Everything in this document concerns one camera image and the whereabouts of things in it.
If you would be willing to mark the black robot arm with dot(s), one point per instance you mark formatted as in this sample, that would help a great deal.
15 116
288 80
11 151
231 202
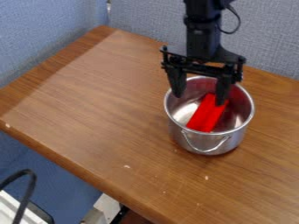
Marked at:
205 9

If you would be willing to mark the metal pot with handles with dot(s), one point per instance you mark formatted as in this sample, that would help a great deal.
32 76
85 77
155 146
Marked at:
229 130

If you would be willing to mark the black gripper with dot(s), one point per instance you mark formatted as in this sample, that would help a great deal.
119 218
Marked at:
201 56

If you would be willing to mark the white table support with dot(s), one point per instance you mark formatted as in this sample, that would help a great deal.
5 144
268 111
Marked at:
104 211

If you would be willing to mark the red block object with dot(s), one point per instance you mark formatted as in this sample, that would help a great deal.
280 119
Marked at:
207 114

